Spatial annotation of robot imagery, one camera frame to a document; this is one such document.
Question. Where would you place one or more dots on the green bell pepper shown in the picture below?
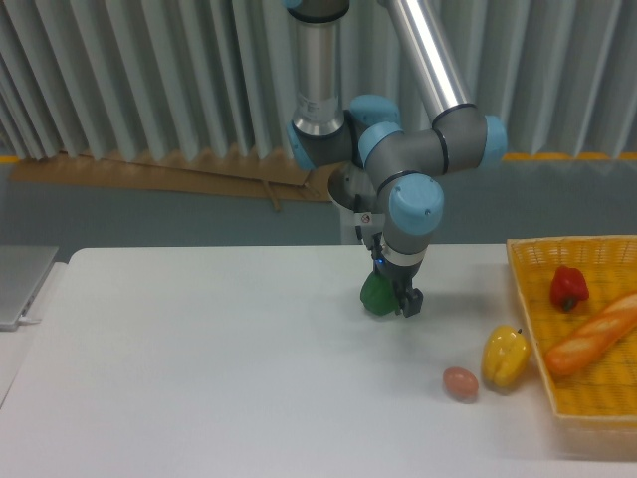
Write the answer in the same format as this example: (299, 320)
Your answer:
(377, 295)

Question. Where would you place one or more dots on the red bell pepper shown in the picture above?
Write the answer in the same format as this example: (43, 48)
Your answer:
(568, 287)

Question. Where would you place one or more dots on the orange baguette bread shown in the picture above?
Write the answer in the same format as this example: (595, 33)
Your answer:
(592, 339)

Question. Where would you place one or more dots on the yellow bell pepper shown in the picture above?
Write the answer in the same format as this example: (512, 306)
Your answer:
(506, 354)

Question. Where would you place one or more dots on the brown egg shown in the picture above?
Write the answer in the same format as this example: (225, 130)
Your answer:
(461, 383)

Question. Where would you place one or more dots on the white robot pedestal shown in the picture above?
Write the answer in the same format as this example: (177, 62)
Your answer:
(360, 216)

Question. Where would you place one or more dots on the yellow woven basket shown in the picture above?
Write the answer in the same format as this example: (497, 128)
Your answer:
(602, 396)

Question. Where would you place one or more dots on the brown cardboard sheet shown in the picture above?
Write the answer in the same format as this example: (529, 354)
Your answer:
(116, 174)

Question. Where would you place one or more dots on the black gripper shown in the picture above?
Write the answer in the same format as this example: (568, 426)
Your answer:
(400, 269)

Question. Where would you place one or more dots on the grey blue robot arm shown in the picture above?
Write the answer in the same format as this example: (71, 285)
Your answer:
(396, 201)

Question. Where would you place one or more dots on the silver laptop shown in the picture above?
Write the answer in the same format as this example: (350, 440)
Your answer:
(24, 270)

